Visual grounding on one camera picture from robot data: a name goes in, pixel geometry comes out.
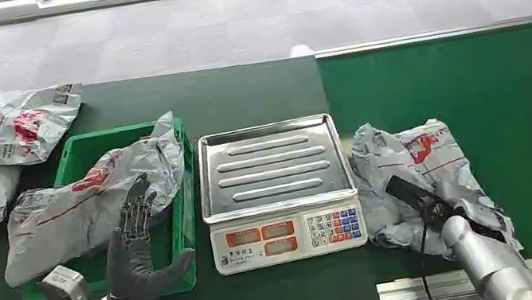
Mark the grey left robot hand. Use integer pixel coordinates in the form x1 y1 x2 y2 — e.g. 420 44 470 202
88 167 203 300

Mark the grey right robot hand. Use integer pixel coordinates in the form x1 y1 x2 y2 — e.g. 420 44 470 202
382 159 507 261

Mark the green plastic crate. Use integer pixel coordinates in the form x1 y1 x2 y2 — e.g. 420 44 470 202
0 115 216 300

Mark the large grey red-print parcel bag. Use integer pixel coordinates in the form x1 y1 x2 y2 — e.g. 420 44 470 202
0 110 202 290

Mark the white scale with steel tray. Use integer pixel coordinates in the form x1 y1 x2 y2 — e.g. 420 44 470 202
189 109 372 279

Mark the green conveyor belt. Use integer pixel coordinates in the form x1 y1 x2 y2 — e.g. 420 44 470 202
315 22 532 289

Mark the small white object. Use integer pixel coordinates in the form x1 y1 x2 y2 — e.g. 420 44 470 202
287 42 316 59

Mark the flat grey red-print parcel bag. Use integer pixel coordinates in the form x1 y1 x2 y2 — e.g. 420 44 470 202
0 75 94 171

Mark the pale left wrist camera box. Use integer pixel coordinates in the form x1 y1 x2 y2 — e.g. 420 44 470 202
34 260 94 300

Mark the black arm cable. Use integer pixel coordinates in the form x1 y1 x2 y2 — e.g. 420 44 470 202
409 208 443 300

